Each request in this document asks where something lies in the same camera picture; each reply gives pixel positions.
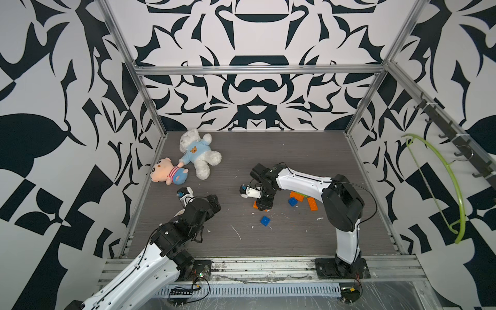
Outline blue square lego brick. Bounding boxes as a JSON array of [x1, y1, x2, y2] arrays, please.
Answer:
[[288, 198, 298, 207]]

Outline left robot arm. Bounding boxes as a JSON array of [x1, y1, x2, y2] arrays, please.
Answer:
[[66, 195, 222, 310]]

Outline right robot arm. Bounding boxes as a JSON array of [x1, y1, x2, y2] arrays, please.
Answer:
[[240, 163, 364, 267]]

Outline pink doll plush toy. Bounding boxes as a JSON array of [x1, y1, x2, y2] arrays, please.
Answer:
[[151, 158, 189, 185]]

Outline white teddy bear blue shirt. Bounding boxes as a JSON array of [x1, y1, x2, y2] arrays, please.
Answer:
[[180, 129, 222, 180]]

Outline black connector box left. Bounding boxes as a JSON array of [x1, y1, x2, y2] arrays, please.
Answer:
[[167, 287, 195, 304]]

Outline black connector box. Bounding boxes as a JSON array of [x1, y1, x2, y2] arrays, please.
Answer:
[[167, 287, 195, 304], [340, 287, 362, 304]]

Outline black connector box right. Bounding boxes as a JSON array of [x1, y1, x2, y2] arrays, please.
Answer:
[[340, 287, 362, 304]]

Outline green hoop hanger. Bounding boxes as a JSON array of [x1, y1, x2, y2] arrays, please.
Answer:
[[400, 134, 466, 245]]

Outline black hook rack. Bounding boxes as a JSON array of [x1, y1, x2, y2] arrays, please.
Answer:
[[415, 92, 495, 188]]

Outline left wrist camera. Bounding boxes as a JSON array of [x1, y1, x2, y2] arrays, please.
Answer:
[[176, 187, 194, 204]]

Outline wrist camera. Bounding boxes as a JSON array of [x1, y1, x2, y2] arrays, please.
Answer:
[[176, 187, 194, 204], [240, 185, 261, 199]]

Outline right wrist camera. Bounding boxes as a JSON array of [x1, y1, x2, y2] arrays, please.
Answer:
[[240, 185, 261, 199]]

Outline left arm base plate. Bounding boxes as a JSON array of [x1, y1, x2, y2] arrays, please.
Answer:
[[181, 260, 213, 282]]

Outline aluminium frame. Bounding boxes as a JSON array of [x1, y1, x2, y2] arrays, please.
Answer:
[[101, 1, 495, 304]]

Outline white cable duct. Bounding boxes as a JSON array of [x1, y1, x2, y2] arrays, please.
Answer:
[[153, 283, 341, 298]]

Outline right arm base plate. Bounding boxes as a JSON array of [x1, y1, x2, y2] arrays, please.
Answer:
[[315, 257, 371, 280]]

